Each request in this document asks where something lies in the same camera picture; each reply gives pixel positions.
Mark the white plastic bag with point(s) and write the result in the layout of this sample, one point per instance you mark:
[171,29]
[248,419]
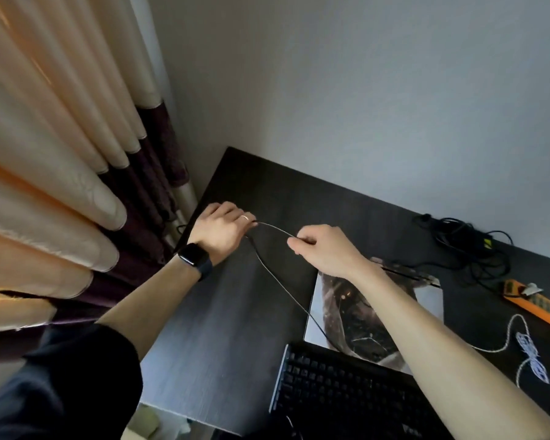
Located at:
[174,423]

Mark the person's right hand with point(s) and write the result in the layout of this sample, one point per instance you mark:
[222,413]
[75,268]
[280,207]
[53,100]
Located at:
[330,252]

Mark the person's left hand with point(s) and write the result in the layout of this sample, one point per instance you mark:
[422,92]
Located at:
[220,231]

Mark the orange power strip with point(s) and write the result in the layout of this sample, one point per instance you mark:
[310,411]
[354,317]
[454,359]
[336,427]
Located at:
[545,309]

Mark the person's right forearm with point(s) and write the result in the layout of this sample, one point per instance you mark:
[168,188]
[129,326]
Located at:
[453,362]

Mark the laptop with printed portrait skin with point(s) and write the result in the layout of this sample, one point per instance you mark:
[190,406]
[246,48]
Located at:
[348,316]

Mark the black shirt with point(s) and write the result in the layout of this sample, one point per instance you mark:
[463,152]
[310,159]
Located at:
[59,389]

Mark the black smartwatch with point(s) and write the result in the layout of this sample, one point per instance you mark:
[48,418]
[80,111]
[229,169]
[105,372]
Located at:
[195,260]

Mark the black keyboard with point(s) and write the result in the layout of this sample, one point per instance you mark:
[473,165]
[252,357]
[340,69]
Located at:
[339,394]

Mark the cream and purple curtain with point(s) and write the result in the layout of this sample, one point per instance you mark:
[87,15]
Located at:
[50,155]

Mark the dark wooden desk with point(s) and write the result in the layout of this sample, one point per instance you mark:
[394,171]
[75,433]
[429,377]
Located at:
[224,339]

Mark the person's left forearm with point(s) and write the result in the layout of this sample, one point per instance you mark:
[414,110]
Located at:
[151,302]

